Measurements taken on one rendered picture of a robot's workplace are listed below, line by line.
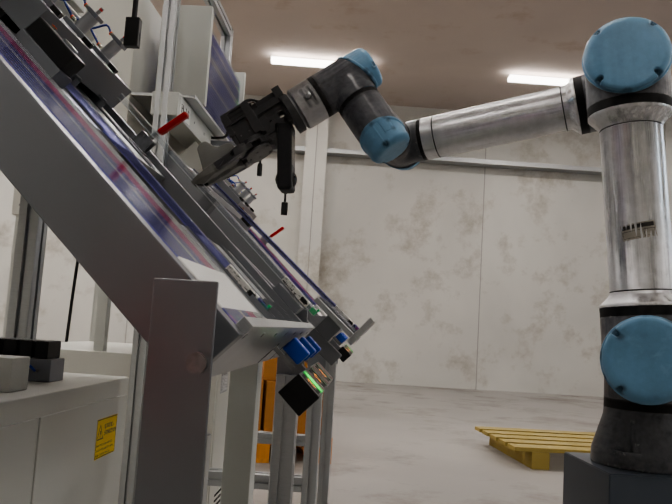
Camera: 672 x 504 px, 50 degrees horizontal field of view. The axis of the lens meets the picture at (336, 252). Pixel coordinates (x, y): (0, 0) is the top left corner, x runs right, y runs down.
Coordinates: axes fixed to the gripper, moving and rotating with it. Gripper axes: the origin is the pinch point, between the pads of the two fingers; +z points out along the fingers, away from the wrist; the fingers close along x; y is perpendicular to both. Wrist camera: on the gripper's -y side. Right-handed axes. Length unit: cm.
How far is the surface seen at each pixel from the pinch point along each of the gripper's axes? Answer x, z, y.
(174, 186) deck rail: -7.9, 5.3, 4.7
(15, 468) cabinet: 30, 35, -27
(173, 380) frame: 65, 3, -31
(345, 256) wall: -868, -34, 67
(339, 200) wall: -867, -68, 138
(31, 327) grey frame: -11.4, 41.6, -2.6
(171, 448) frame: 65, 6, -35
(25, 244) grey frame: -10.6, 34.8, 11.1
